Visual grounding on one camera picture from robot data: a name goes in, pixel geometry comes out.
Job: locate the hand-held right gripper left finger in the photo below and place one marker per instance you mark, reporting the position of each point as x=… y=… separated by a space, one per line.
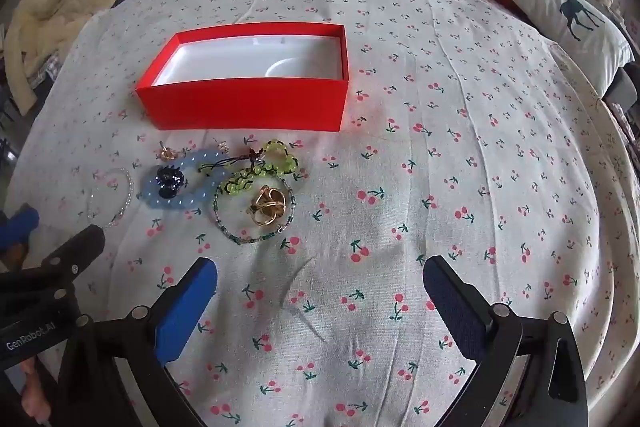
x=187 y=312

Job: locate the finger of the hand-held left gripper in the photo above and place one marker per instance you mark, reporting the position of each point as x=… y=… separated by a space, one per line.
x=75 y=247
x=20 y=224

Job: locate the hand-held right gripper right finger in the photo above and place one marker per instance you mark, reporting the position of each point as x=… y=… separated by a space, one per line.
x=452 y=302

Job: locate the black hair claw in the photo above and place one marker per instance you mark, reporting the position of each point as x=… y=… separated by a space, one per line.
x=169 y=179

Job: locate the gold rings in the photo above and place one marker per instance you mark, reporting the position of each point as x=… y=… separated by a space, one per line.
x=267 y=202

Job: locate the red cardboard box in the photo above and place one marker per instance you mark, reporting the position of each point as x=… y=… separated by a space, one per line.
x=240 y=107

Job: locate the person's left hand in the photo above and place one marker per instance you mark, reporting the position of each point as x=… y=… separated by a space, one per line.
x=32 y=394

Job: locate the cherry print bedsheet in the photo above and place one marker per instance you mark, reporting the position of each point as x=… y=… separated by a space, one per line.
x=400 y=157

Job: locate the dark grey cloth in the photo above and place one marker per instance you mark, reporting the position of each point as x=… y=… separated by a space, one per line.
x=622 y=87

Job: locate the deer print pillow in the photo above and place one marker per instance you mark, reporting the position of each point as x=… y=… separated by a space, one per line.
x=585 y=42

